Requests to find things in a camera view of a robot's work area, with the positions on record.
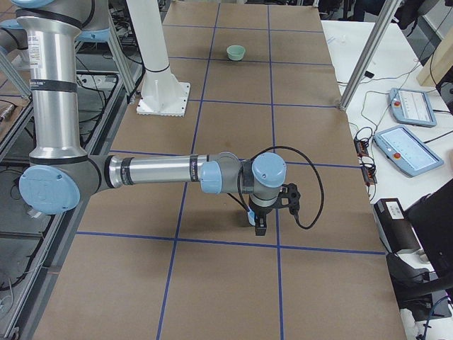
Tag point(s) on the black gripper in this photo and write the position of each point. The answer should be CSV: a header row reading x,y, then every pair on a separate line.
x,y
262,212

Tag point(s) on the light blue paper cup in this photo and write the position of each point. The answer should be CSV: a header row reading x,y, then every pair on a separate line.
x,y
251,217

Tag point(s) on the green ceramic bowl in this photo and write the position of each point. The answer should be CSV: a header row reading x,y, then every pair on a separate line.
x,y
235,52

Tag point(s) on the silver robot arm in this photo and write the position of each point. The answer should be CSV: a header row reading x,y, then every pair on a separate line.
x,y
61,173

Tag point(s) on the orange black usb hub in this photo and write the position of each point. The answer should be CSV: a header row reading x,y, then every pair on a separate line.
x,y
367,164

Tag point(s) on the black box with label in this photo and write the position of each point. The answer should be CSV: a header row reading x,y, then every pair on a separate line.
x,y
394,229

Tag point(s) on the near teach pendant tablet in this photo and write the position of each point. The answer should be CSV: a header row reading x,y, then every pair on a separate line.
x,y
406,151

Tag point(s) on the teach pendant tablet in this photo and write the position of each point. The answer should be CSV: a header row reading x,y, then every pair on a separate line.
x,y
406,151
412,107

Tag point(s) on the far teach pendant tablet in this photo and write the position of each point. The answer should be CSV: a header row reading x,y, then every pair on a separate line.
x,y
412,107

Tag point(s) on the aluminium frame post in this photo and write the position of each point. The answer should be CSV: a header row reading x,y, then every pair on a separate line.
x,y
380,26

